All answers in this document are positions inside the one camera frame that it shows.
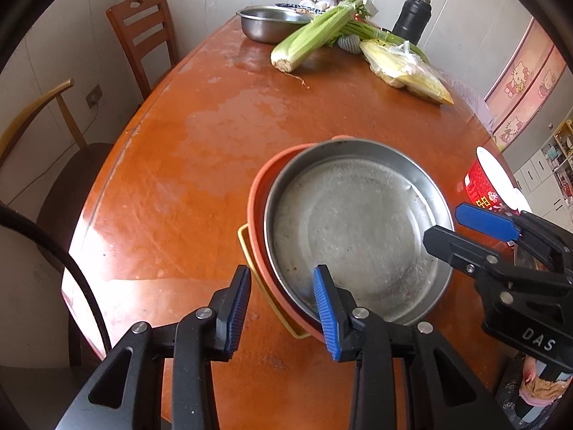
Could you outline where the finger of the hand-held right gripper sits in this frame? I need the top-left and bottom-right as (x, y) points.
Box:
(456, 203), (573, 285)
(423, 225), (538, 310)

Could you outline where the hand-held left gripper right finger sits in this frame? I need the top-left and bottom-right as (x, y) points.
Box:
(312, 264), (515, 430)

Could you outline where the black thermos bottle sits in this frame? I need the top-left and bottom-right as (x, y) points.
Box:
(391, 0), (433, 46)

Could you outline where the round steel pan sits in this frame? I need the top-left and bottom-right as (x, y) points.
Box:
(264, 140), (454, 327)

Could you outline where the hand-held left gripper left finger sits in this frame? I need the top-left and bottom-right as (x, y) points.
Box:
(56, 265), (252, 430)

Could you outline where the clear bag of yellow food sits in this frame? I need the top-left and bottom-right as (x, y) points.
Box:
(360, 40), (455, 106)

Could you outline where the red paper bowl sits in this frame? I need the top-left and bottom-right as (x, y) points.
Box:
(463, 145), (533, 216)

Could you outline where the small steel basin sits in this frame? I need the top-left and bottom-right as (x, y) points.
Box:
(236, 5), (314, 44)

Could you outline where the celery bunch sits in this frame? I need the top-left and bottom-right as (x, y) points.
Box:
(270, 0), (370, 73)
(331, 20), (430, 61)

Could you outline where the brown wooden chair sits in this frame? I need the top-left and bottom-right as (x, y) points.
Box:
(106, 0), (180, 101)

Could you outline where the white display cabinet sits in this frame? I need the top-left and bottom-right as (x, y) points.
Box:
(501, 119), (573, 216)

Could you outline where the orange plastic plate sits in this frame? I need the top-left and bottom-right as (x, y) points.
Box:
(247, 135), (359, 343)

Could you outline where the pink cartoon cat curtain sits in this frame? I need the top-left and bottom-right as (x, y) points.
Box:
(483, 18), (567, 153)

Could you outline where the pink fuzzy slipper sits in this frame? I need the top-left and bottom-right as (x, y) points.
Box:
(518, 356), (571, 408)

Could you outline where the black cable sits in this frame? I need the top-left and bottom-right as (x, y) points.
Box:
(0, 201), (112, 354)

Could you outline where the light wood chair dark seat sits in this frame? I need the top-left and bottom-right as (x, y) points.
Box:
(0, 78), (116, 368)

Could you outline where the yellow shell-shaped plate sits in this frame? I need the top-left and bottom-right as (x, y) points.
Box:
(237, 224), (312, 340)

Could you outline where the fruit in white foam net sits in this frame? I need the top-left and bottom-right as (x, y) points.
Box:
(337, 34), (361, 56)

